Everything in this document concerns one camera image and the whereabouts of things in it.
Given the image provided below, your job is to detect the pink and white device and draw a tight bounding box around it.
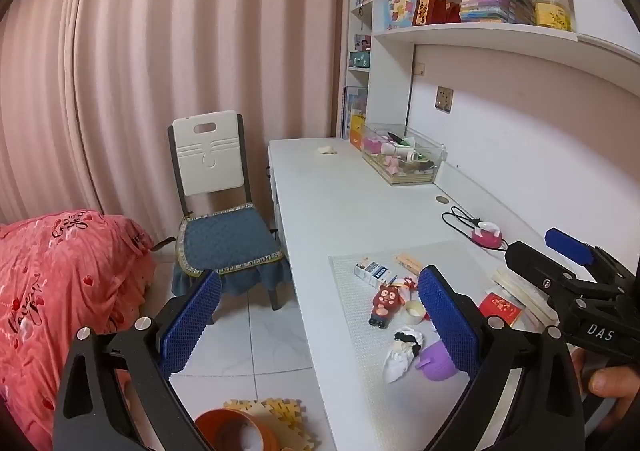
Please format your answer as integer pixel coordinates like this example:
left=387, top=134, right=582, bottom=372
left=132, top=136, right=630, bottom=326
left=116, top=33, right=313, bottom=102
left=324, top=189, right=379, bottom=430
left=471, top=220, right=506, bottom=248

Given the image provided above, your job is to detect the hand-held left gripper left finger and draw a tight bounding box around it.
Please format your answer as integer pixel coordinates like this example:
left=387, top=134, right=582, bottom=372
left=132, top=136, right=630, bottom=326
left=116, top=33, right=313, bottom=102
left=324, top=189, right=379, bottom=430
left=52, top=268, right=223, bottom=451

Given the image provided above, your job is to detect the beige tape roll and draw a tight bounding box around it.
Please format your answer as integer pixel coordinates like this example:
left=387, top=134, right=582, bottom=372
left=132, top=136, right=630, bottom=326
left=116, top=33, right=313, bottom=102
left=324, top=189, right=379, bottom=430
left=402, top=299, right=427, bottom=323

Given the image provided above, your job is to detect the paper chopstick sleeve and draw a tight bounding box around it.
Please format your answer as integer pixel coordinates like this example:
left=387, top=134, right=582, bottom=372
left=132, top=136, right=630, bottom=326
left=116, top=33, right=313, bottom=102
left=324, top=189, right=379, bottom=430
left=395, top=253, right=427, bottom=277

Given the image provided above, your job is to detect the white textured table mat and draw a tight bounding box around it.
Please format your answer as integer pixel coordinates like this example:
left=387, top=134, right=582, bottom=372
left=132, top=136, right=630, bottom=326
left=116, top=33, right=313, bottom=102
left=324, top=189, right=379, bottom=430
left=328, top=240, right=506, bottom=451

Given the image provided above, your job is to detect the yellow foam puzzle mat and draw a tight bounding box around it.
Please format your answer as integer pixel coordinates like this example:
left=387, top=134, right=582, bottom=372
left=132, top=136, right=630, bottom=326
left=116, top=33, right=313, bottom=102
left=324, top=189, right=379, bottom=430
left=222, top=398, right=326, bottom=451

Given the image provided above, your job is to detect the colourful printed box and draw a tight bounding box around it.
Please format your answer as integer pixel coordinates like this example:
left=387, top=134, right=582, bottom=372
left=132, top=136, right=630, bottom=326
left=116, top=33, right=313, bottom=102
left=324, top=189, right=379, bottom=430
left=387, top=0, right=421, bottom=30

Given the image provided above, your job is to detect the blue and white carton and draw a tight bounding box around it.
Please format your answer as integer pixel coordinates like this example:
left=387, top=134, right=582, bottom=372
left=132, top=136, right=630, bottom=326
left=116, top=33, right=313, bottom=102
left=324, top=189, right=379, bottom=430
left=354, top=256, right=393, bottom=288

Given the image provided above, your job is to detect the red gift bag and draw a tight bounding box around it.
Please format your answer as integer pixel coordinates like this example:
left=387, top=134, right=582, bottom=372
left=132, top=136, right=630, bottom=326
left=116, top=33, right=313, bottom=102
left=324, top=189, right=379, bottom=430
left=412, top=0, right=449, bottom=27

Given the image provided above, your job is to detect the clear jar yellow label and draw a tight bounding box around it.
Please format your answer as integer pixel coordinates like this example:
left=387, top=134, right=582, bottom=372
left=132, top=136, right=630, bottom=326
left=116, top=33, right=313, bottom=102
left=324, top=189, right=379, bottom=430
left=532, top=0, right=572, bottom=32

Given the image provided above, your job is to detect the stack of colourful boxes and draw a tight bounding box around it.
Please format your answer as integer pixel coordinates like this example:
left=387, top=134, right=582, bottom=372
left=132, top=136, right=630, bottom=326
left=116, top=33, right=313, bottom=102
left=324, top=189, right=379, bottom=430
left=460, top=0, right=536, bottom=25

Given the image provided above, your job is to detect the yellow box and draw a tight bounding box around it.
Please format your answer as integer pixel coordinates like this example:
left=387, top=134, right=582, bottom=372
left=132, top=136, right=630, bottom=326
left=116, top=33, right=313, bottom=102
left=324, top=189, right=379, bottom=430
left=348, top=114, right=369, bottom=150

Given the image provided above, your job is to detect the spiral bound book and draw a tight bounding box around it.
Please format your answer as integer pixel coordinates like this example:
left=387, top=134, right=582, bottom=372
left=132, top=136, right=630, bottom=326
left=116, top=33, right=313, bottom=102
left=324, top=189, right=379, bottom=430
left=341, top=86, right=369, bottom=139

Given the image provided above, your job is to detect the blue chair cushion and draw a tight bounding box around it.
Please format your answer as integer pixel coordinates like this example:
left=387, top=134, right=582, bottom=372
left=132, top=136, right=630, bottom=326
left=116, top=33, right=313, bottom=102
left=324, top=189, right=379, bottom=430
left=171, top=202, right=293, bottom=297

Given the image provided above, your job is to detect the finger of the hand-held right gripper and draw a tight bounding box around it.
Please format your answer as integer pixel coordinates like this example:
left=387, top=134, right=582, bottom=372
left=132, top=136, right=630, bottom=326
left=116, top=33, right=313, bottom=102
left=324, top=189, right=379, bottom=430
left=504, top=241, right=586, bottom=313
left=545, top=227, right=638, bottom=296

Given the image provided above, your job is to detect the white wall shelf unit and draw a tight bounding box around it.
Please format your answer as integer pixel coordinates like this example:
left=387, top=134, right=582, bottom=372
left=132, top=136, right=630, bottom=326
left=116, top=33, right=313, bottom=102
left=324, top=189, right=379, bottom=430
left=340, top=0, right=640, bottom=142

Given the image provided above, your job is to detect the red toy figure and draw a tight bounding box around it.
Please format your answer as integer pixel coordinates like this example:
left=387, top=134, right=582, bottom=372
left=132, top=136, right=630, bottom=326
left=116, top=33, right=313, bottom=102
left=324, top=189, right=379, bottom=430
left=369, top=282, right=408, bottom=328

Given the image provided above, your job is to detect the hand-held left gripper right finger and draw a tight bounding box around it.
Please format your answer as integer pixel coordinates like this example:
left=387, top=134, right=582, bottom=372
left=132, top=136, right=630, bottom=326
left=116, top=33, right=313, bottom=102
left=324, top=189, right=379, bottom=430
left=417, top=265, right=586, bottom=451

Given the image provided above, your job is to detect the clear storage box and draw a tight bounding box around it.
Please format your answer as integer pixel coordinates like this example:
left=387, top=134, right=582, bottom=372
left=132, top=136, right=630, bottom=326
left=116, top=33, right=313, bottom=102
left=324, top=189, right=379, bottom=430
left=361, top=124, right=446, bottom=187

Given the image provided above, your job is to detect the purple cup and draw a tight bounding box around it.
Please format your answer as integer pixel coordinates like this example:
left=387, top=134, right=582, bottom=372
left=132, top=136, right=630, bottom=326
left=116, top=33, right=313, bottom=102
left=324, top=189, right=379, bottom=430
left=416, top=340, right=458, bottom=382

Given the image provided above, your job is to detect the white and grey chair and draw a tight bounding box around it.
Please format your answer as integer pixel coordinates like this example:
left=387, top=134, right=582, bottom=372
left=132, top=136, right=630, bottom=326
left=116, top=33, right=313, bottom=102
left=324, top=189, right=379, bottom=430
left=167, top=110, right=293, bottom=312

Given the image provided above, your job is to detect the red envelope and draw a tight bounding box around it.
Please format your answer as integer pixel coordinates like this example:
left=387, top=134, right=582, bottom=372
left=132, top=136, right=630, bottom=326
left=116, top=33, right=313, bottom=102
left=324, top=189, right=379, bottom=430
left=478, top=292, right=523, bottom=328

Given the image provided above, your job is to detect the stack of books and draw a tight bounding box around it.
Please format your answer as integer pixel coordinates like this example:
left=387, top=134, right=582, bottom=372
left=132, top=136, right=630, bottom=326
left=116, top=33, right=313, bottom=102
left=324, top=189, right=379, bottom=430
left=492, top=267, right=558, bottom=324

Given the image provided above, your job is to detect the red printed quilt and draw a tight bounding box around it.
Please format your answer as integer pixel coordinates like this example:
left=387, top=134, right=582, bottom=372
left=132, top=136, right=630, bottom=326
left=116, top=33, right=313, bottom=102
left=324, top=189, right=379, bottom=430
left=0, top=210, right=156, bottom=451

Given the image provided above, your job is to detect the black cable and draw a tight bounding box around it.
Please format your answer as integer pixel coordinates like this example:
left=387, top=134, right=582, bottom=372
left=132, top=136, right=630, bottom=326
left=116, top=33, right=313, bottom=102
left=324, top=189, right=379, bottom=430
left=441, top=206, right=481, bottom=234

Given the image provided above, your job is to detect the person's right hand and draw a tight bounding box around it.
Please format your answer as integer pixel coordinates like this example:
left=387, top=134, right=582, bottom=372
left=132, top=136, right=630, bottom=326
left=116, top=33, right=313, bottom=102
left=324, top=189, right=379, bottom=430
left=570, top=347, right=640, bottom=414

